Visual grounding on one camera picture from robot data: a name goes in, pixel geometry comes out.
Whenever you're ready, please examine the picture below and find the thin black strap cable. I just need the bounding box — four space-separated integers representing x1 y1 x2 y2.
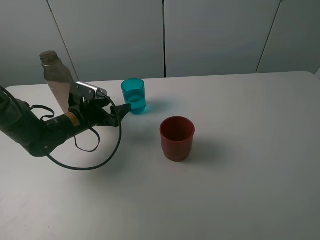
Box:
29 104 101 153

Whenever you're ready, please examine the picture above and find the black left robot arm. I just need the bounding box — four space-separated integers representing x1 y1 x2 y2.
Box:
0 86 131 157

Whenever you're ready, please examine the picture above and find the clear brownish plastic bottle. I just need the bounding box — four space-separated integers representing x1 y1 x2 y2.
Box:
40 50 74 113

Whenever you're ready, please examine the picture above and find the teal translucent plastic cup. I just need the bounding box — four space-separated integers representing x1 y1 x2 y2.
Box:
121 78 147 115

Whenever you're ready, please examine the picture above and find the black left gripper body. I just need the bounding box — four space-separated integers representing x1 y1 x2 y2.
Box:
67 93 111 132

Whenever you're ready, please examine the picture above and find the thick black camera cable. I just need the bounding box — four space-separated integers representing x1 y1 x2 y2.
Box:
0 86 123 171

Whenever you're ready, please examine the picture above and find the red plastic cup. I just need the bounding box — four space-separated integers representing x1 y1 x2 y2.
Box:
159 116 196 162

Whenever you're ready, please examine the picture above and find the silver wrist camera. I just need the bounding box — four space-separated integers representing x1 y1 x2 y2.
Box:
70 81 108 101

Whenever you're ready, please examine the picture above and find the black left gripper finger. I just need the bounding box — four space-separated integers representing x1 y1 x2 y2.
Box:
103 103 131 128

